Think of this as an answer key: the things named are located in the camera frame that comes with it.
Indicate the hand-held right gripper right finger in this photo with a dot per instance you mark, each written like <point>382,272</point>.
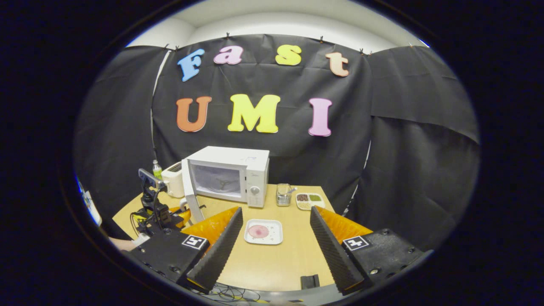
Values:
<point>333,255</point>

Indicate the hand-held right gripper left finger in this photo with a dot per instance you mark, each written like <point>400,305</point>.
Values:
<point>221,255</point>

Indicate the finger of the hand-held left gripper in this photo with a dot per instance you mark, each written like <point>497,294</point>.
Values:
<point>175,210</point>
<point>185,219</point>

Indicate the pink round food slice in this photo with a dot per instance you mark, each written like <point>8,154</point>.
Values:
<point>258,231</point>

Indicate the white square plate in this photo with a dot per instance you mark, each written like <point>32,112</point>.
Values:
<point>274,231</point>

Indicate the white microwave oven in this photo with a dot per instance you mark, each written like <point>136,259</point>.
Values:
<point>229,155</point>

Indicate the white toaster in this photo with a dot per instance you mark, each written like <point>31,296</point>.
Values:
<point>174,180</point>

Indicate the green drink bottle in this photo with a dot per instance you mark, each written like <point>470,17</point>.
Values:
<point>157,171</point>

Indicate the white divided bean dish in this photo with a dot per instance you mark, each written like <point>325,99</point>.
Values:
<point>309,203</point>

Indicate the black backdrop cloth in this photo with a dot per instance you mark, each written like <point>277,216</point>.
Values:
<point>297,148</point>

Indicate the small black table bracket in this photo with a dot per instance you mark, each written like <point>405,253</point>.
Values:
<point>310,282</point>

